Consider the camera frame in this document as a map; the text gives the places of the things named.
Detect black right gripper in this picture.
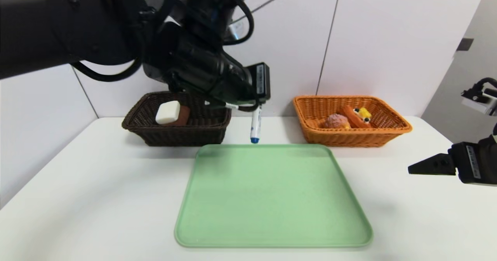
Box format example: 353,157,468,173
408,134,497,187

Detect orange fruit tart boat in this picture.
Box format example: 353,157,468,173
342,106,375,129

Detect pink brown cream puff bun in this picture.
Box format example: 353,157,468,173
325,113,351,129

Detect blue and white marker pen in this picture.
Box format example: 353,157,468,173
250,104,263,144

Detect brown towel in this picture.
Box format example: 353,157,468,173
171,105,191,126

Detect white soap bar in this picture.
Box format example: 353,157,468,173
155,100,182,125

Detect orange wicker basket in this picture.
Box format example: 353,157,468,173
293,95,413,148

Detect dark brown wicker basket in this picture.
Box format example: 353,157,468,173
122,90,233,147

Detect light green plastic tray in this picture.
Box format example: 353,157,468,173
174,144,374,249

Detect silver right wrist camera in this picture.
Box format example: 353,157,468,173
461,86,497,117

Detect braided cable with white label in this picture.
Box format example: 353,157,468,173
204,99,261,113

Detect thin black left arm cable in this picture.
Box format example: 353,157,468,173
71,0,255,83

